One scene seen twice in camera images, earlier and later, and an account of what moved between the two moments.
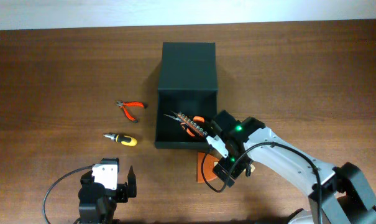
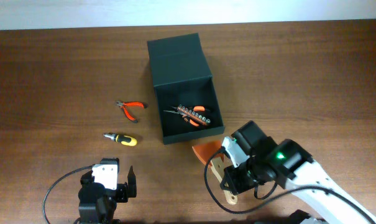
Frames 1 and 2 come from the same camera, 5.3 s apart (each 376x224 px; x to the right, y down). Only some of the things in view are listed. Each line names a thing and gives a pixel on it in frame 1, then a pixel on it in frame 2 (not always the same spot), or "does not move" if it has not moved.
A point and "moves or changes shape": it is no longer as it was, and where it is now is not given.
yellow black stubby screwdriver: (125, 140) does not move
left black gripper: (124, 193) does not move
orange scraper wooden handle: (205, 165) moves or changes shape
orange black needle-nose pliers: (178, 119) -> (196, 108)
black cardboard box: (188, 82) moves or changes shape
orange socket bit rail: (184, 119) -> (193, 115)
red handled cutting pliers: (132, 104) does not move
